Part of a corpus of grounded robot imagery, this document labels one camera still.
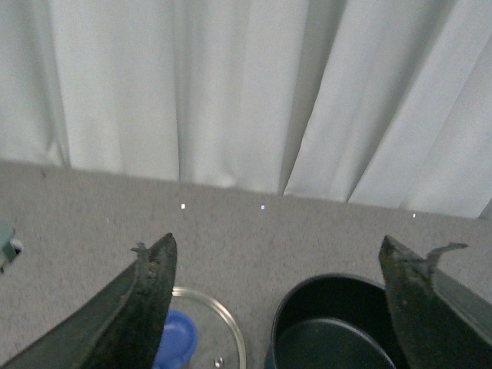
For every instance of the glass lid blue knob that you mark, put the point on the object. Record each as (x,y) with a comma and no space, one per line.
(200,332)

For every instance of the dark blue saucepan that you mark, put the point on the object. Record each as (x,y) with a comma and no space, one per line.
(334,321)

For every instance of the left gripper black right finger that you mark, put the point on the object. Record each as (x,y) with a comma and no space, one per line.
(439,322)

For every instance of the green object at edge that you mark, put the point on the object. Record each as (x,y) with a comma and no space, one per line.
(7,251)

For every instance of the white curtain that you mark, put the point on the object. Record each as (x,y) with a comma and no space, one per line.
(383,103)

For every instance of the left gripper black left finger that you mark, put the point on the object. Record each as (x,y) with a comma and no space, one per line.
(121,326)

